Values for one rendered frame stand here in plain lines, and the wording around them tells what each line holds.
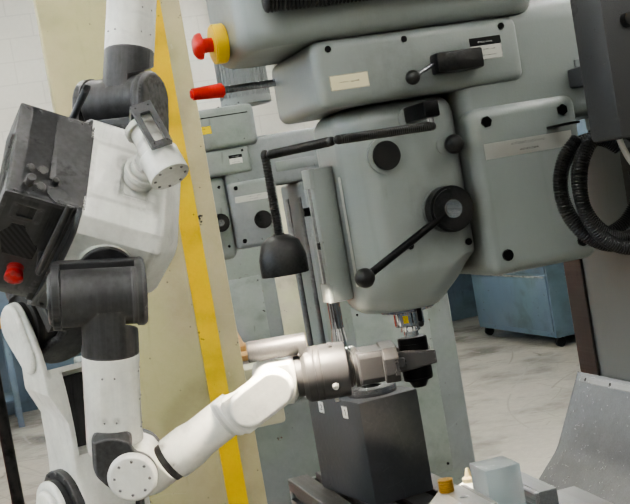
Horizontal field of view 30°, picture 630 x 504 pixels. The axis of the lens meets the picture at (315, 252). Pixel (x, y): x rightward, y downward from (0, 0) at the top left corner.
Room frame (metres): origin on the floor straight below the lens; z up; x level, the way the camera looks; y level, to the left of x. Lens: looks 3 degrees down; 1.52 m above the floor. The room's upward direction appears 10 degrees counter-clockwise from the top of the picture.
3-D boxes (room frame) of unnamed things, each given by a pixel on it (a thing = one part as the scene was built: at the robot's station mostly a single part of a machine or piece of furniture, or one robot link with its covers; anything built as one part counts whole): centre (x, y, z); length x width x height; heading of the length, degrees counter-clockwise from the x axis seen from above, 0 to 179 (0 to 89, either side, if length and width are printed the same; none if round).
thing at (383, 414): (2.14, -0.04, 1.05); 0.22 x 0.12 x 0.20; 25
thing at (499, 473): (1.61, -0.20, 1.07); 0.06 x 0.05 x 0.06; 14
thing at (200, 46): (1.77, 0.11, 1.76); 0.04 x 0.03 x 0.04; 16
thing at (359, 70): (1.86, -0.17, 1.68); 0.34 x 0.24 x 0.10; 106
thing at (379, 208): (1.85, -0.13, 1.47); 0.21 x 0.19 x 0.32; 16
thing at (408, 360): (1.81, -0.13, 1.23); 0.06 x 0.02 x 0.03; 92
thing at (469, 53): (1.73, -0.23, 1.66); 0.12 x 0.04 x 0.04; 106
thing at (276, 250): (1.74, 0.05, 1.43); 0.07 x 0.07 x 0.06
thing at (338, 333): (2.18, -0.02, 1.27); 0.03 x 0.03 x 0.11
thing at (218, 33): (1.78, 0.09, 1.76); 0.06 x 0.02 x 0.06; 16
